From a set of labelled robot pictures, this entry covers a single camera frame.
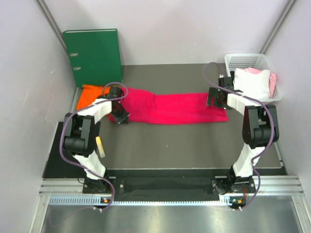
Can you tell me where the magenta t shirt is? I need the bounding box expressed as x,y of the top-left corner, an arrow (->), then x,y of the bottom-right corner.
122,87 -> 228,125

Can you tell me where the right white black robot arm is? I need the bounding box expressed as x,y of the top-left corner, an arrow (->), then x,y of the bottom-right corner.
207,75 -> 279,195

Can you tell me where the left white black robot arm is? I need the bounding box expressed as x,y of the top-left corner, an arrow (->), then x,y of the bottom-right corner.
59,83 -> 130,194

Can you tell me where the orange t shirt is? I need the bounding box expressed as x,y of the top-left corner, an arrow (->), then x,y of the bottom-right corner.
76,84 -> 103,110

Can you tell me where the white t shirt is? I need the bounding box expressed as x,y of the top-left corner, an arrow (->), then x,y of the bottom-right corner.
233,68 -> 270,100

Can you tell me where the white plastic basket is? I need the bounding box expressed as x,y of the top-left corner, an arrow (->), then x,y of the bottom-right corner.
225,53 -> 282,102

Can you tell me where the light pink t shirt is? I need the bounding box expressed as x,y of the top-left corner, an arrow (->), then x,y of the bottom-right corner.
244,67 -> 277,96

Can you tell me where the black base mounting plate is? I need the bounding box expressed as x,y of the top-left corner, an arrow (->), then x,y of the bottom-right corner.
82,168 -> 256,202

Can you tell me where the black mat left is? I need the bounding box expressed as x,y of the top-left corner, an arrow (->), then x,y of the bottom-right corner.
42,121 -> 85,179

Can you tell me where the green ring binder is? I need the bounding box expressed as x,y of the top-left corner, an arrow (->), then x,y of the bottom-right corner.
63,29 -> 122,87

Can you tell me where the aluminium frame rail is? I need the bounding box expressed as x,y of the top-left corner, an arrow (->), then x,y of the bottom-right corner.
39,176 -> 304,206

